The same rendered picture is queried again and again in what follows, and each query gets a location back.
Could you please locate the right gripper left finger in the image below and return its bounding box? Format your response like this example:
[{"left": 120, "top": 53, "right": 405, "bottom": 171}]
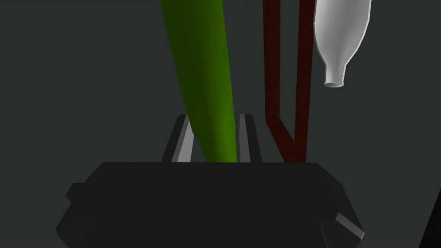
[{"left": 161, "top": 114, "right": 195, "bottom": 163}]

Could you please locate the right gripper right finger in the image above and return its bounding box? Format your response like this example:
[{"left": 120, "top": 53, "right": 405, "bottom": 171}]
[{"left": 235, "top": 113, "right": 262, "bottom": 163}]

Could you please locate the green bottle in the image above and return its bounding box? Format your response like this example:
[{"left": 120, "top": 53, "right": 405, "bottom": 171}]
[{"left": 160, "top": 0, "right": 238, "bottom": 163}]

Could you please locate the white bottle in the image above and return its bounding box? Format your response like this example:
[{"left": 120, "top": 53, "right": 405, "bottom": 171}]
[{"left": 313, "top": 0, "right": 373, "bottom": 88}]

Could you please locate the dark red frame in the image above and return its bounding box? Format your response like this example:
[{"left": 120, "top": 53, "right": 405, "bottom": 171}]
[{"left": 262, "top": 0, "right": 316, "bottom": 163}]

